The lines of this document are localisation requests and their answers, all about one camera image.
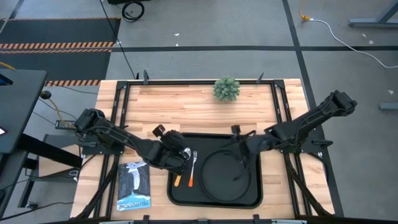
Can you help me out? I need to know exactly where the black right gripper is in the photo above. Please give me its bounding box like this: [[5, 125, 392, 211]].
[[220, 132, 265, 182]]

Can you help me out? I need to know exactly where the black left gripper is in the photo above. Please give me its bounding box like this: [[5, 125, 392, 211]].
[[155, 130, 192, 175]]

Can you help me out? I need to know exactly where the orange-handled metal fork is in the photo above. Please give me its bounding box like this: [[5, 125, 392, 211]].
[[188, 151, 198, 189]]

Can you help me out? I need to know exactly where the black round plate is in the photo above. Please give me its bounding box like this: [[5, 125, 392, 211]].
[[198, 149, 253, 204]]

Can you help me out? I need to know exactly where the black rectangular plastic tray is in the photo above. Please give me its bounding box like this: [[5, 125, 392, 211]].
[[166, 133, 264, 210]]

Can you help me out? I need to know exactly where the Yellowstone waterfall picture book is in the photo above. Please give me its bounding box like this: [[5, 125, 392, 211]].
[[116, 160, 152, 212]]

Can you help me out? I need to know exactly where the small green artificial plant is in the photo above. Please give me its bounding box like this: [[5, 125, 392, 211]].
[[212, 75, 241, 102]]

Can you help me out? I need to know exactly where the black hazard-striped floor mat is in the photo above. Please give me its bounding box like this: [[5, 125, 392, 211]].
[[0, 49, 112, 87], [0, 17, 122, 49]]

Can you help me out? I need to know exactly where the black side desk top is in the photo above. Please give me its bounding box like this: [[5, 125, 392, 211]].
[[0, 68, 48, 155]]

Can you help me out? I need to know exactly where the grey metal desk leg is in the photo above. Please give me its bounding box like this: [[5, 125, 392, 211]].
[[348, 0, 398, 29]]

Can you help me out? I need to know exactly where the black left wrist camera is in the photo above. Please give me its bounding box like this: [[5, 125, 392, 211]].
[[152, 124, 167, 138]]

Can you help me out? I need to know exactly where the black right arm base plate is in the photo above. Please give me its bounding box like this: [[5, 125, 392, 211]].
[[276, 127, 333, 154]]

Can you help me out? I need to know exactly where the black metal table frame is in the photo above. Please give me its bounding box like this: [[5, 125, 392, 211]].
[[74, 79, 335, 219]]

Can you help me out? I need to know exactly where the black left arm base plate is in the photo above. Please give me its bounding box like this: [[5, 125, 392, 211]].
[[81, 130, 126, 156]]

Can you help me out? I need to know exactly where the yellow cable by desk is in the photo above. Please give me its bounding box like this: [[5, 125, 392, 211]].
[[48, 98, 77, 130]]

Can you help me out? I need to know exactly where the long black floor cable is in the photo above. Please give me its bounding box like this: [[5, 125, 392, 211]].
[[99, 0, 138, 80]]

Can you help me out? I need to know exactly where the black side desk frame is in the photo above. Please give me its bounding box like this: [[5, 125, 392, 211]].
[[0, 133, 84, 215]]

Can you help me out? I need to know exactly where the coiled black floor cable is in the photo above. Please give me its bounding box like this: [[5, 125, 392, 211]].
[[121, 0, 146, 23]]

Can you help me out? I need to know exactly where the white floor cable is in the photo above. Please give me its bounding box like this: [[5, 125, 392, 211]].
[[309, 18, 398, 69]]

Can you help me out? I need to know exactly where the yellow cable with plug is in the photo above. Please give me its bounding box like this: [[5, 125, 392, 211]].
[[297, 0, 312, 22]]

